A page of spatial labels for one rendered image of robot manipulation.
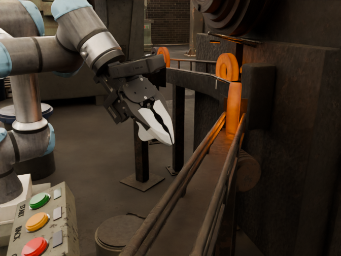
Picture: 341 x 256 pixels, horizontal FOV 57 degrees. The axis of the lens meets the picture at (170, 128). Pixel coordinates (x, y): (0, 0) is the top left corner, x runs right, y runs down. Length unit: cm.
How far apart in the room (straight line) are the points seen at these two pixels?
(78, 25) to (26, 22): 44
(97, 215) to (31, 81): 85
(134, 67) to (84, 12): 16
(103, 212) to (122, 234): 103
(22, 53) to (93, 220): 114
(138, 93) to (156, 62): 8
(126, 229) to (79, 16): 45
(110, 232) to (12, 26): 67
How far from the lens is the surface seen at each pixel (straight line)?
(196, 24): 839
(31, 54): 71
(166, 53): 217
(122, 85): 61
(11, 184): 124
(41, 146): 122
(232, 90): 89
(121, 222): 76
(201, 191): 57
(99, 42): 64
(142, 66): 57
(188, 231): 45
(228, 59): 137
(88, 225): 167
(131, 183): 197
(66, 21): 68
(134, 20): 421
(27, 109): 117
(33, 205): 71
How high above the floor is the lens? 96
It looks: 19 degrees down
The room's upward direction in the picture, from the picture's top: straight up
